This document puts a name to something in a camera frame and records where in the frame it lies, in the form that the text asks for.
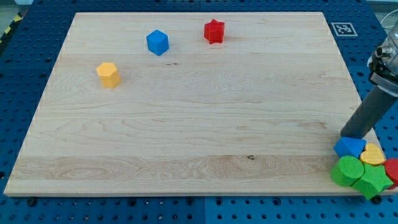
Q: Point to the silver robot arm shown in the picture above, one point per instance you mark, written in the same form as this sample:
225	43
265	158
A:
383	64

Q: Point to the red star block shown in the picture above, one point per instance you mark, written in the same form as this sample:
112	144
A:
214	31

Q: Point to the green star block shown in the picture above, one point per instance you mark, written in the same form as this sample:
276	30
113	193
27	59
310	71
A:
373	181

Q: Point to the wooden board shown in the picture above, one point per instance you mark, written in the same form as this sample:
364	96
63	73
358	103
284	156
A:
258	114

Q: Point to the blue cube block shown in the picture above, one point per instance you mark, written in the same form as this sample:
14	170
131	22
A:
157	42

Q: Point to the yellow hexagon block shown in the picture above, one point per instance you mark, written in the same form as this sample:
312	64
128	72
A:
108	75

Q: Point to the blue triangle block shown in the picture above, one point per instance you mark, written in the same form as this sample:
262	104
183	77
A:
349	147

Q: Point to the green cylinder block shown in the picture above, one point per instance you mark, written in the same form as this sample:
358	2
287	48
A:
347	171

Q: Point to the white fiducial marker tag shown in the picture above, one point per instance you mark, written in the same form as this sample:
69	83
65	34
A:
344	29

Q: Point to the yellow heart block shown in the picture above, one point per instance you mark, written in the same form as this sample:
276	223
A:
372	155

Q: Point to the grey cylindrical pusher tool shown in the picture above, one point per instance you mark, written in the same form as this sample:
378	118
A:
377	102

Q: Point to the red round block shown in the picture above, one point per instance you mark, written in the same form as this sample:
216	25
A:
390	166

